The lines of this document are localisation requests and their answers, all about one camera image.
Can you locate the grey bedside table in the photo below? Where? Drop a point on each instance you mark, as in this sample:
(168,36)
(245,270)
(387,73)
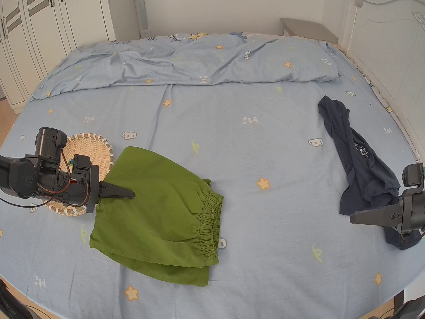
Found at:
(305,28)

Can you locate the white wardrobe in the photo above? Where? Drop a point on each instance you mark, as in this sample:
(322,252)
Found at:
(43,28)

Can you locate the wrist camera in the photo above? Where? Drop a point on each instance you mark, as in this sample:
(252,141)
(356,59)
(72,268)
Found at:
(81,164)
(411,174)

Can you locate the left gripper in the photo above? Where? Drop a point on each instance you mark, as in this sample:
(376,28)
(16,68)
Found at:
(93,191)

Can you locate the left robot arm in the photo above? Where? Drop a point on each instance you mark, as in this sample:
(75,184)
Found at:
(21,178)

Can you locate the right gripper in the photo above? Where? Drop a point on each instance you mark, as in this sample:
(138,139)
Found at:
(413,211)

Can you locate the green shorts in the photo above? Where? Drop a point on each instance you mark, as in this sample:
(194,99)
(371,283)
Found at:
(156,218)

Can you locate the pale blue quilt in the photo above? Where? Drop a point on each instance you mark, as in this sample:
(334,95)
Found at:
(199,61)

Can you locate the bed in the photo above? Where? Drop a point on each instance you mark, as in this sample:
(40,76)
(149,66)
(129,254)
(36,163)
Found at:
(232,128)

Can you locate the dark blue garment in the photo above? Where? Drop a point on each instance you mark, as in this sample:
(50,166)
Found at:
(358,164)

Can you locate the round woven basket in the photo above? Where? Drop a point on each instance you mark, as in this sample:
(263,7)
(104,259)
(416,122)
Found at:
(89,148)

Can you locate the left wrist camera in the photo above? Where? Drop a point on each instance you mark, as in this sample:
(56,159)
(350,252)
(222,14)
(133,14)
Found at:
(81,164)

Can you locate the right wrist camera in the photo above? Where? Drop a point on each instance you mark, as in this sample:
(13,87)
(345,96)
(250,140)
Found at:
(411,174)

